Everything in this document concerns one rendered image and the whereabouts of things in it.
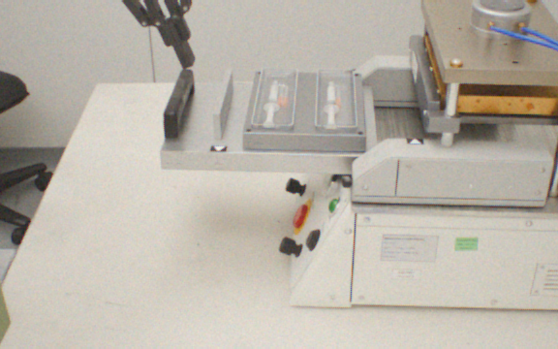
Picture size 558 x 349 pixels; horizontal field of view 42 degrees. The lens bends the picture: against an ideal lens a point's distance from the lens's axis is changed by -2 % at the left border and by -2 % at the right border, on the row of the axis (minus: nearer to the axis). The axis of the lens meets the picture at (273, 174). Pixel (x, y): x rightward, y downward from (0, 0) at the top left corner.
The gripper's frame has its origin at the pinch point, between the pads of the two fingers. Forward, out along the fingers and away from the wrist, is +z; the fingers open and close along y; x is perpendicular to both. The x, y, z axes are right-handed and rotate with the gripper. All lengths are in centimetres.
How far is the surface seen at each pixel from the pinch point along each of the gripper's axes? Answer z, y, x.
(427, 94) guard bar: 13.9, -30.5, 10.2
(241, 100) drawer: 13.2, -3.7, -4.6
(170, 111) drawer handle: 6.6, 3.1, 6.9
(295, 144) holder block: 15.4, -12.0, 10.3
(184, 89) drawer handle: 7.0, 2.4, -0.2
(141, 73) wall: 50, 61, -142
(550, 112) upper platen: 21, -45, 11
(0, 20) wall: 15, 98, -140
